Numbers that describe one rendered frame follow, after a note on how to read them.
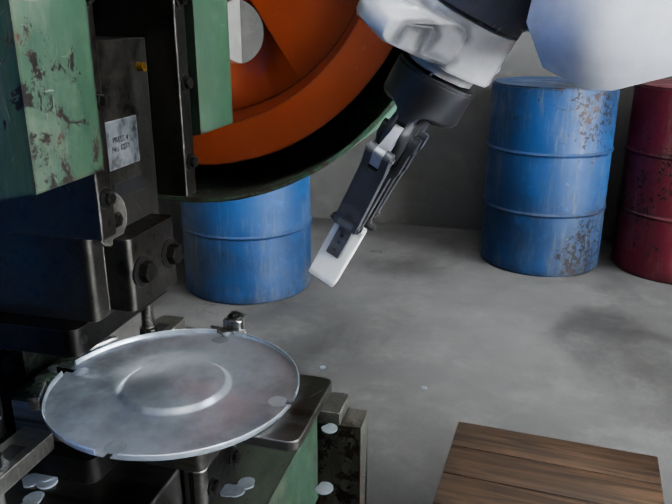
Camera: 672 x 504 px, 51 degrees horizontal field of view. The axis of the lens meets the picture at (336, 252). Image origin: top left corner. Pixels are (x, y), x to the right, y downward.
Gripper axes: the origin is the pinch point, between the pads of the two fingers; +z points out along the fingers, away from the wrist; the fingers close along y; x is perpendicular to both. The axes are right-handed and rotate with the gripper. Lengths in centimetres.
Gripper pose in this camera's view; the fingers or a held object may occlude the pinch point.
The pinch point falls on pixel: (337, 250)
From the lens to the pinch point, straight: 70.7
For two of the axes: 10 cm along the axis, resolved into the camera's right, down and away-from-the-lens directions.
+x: -8.2, -5.5, 1.5
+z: -4.4, 7.8, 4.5
